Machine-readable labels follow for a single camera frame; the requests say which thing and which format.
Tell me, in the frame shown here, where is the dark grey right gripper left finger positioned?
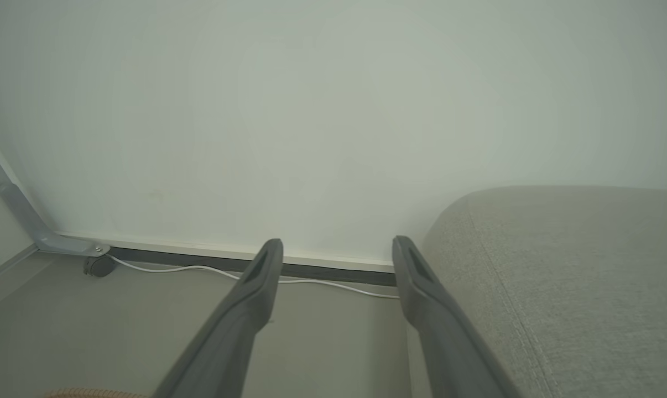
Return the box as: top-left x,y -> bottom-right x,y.
152,238 -> 284,398

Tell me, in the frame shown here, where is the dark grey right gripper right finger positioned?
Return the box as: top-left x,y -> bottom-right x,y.
392,236 -> 519,398

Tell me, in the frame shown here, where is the cream perforated laundry basket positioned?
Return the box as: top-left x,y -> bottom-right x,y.
42,388 -> 149,398

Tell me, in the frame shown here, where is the dark baseboard strip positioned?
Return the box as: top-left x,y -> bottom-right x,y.
108,247 -> 397,287

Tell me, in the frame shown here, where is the small black caster wheel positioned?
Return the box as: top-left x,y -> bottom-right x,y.
83,255 -> 116,277

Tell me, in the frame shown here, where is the grey fabric sofa cushion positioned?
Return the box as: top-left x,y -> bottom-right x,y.
408,185 -> 667,398

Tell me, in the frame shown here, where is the thin white floor cable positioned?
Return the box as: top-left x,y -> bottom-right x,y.
107,255 -> 400,300

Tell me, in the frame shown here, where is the grey metal frame with caster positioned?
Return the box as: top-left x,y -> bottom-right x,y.
0,132 -> 111,257

